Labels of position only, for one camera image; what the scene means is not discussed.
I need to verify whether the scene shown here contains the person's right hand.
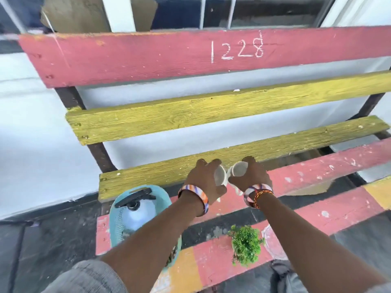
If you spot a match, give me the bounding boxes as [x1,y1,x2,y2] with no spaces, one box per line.
[228,156,273,194]

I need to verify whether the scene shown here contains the person's left hand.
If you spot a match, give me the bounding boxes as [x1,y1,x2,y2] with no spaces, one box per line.
[183,159,228,202]

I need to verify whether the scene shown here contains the small white cup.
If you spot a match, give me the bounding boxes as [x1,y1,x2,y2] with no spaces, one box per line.
[227,161,249,197]
[214,164,228,188]

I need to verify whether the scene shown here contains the person's left forearm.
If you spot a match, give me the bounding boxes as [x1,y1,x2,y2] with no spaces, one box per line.
[100,192,206,293]

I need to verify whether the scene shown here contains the person's right forearm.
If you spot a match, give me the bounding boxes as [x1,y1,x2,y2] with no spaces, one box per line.
[256,192,389,293]

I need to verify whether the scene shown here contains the striped white purple wristband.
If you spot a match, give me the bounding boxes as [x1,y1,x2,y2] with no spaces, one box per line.
[243,184,273,208]

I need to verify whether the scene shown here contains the striped orange purple wristband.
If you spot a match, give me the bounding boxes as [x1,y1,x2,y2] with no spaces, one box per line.
[178,184,210,217]

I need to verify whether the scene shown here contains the red and yellow wooden bench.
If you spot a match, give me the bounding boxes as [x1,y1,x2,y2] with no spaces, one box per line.
[18,25,391,293]

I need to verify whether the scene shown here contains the small green artificial plant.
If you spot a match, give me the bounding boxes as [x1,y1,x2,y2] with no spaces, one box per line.
[228,225,265,268]

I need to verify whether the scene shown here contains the clear plastic bag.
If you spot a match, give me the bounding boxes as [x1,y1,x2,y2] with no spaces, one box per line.
[262,224,289,261]

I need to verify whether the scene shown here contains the clear spray bottle black trigger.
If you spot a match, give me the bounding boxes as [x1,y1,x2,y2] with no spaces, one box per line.
[114,187,172,241]

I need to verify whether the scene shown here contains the light blue plastic basket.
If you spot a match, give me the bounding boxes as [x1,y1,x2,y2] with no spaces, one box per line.
[109,185,182,269]

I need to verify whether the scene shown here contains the grey cloth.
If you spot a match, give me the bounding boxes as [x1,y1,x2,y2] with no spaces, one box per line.
[270,260,307,293]

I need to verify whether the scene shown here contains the white metal window bars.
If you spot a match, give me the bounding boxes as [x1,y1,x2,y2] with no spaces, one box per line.
[199,0,238,30]

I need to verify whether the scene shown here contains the grey sleeve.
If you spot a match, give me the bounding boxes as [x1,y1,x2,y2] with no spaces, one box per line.
[42,259,128,293]

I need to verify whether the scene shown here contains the orange thread bracelet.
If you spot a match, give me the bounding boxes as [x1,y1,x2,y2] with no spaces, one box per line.
[251,190,275,210]

